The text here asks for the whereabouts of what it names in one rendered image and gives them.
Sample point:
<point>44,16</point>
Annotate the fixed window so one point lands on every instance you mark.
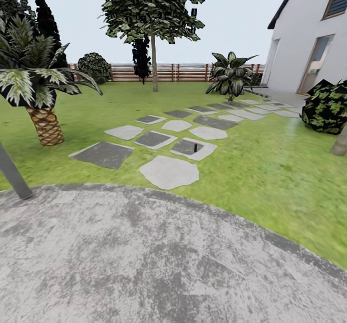
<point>320,51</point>

